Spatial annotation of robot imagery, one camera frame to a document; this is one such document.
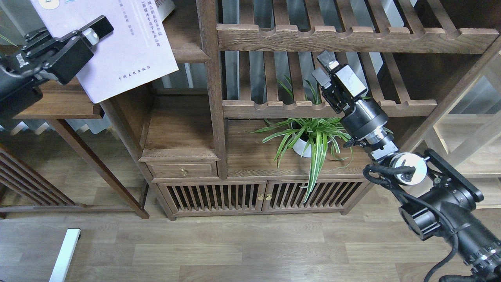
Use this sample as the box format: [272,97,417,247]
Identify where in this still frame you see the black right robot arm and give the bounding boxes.
[313,51,501,282]

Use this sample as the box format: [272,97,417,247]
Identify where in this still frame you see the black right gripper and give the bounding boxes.
[312,51,399,161]

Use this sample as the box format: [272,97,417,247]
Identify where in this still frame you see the pale purple white book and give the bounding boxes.
[31,0,178,103]

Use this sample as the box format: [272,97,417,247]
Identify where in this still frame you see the green spider plant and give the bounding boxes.
[250,75,394,204]

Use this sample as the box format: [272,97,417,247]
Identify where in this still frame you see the white book Chinese title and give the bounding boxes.
[155,0,175,22]

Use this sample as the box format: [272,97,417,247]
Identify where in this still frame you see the white plant pot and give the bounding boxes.
[290,121,312,158]

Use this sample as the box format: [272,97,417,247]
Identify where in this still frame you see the brass drawer knob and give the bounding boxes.
[180,168,188,177]

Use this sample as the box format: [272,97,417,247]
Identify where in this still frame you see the light wooden shelf frame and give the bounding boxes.
[406,51,501,208]

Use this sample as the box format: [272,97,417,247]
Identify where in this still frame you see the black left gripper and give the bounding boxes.
[0,15,114,119]

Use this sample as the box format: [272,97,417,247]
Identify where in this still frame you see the dark wooden bookshelf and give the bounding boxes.
[41,0,501,222]

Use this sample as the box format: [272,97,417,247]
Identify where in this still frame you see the white metal bar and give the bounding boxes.
[49,228,81,282]

